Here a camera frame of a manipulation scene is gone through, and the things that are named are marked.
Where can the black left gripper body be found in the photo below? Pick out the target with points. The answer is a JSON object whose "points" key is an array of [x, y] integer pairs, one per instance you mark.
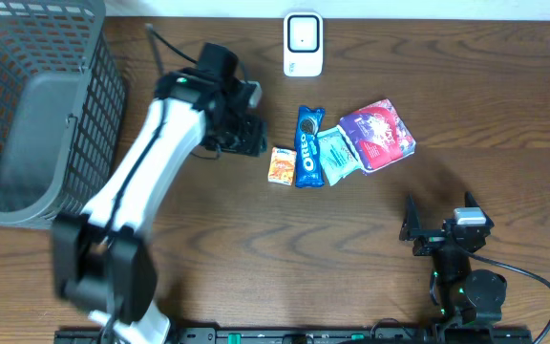
{"points": [[247, 136]]}

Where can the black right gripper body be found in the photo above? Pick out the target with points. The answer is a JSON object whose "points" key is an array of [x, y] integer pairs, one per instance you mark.
{"points": [[436, 239]]}

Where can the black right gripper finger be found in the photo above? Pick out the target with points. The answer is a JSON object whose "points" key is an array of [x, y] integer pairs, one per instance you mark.
{"points": [[469, 200], [411, 221]]}

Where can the orange tissue pack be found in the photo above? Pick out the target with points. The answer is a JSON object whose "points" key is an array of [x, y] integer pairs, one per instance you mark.
{"points": [[282, 166]]}

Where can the blue Oreo cookie pack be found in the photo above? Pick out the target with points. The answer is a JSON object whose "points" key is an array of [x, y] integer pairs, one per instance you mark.
{"points": [[308, 166]]}

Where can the purple pink tissue pack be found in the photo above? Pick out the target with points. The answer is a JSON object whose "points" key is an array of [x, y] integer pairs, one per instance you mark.
{"points": [[376, 136]]}

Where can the mint green tissue pack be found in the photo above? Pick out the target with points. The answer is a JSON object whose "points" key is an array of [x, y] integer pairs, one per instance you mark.
{"points": [[336, 158]]}

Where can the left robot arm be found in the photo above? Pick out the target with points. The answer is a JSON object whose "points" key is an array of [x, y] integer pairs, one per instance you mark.
{"points": [[101, 260]]}

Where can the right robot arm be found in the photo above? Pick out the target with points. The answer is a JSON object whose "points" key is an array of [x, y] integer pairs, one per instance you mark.
{"points": [[470, 299]]}

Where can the grey plastic mesh basket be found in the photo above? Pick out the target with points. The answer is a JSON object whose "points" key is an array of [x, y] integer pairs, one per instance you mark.
{"points": [[62, 102]]}

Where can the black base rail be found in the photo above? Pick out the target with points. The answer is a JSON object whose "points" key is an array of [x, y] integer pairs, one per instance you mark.
{"points": [[379, 335]]}

